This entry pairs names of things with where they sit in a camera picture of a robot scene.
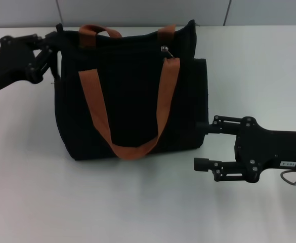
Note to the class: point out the silver zipper pull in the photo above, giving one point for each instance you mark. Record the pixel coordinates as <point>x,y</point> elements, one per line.
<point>165,48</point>

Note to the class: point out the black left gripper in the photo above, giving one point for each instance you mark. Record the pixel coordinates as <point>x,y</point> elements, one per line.
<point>8,65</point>

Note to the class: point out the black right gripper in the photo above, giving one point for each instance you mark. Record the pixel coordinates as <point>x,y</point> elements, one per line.
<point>271,149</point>

